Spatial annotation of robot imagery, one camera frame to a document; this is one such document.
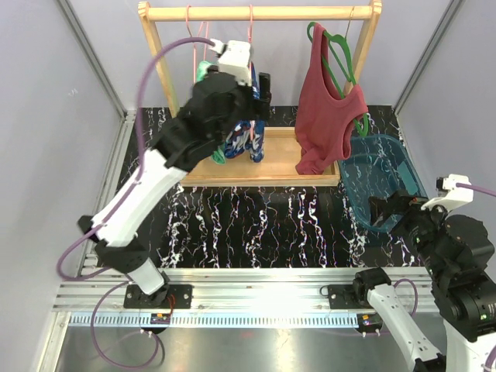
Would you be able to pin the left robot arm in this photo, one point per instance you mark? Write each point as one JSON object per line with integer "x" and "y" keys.
{"x": 216, "y": 105}

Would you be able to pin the wooden clothes rack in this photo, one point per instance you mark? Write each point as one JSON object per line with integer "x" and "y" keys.
{"x": 281, "y": 148}

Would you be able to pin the green tie-dye trousers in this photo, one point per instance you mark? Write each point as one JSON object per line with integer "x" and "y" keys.
{"x": 218, "y": 155}

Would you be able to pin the teal transparent plastic basin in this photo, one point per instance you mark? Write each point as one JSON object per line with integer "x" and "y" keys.
{"x": 378, "y": 166}

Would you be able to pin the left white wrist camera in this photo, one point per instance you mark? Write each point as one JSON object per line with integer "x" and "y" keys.
{"x": 234, "y": 58}

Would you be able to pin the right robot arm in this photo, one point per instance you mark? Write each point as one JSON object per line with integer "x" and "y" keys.
{"x": 454, "y": 250}

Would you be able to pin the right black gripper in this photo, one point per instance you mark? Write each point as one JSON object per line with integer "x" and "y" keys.
{"x": 397, "y": 202}

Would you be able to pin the blue red white trousers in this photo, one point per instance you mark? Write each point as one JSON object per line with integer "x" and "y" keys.
{"x": 247, "y": 137}

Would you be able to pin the aluminium mounting rail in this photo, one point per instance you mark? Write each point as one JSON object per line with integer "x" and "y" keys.
{"x": 220, "y": 298}

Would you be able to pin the maroon tank top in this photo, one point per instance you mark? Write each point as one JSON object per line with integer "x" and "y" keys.
{"x": 326, "y": 116}

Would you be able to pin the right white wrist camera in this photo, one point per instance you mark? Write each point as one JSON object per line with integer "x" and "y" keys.
{"x": 450, "y": 195}

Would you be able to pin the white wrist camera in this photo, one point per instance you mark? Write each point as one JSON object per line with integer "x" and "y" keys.
{"x": 450, "y": 195}
{"x": 234, "y": 58}

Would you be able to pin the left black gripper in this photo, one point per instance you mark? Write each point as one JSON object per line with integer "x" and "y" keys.
{"x": 256, "y": 108}

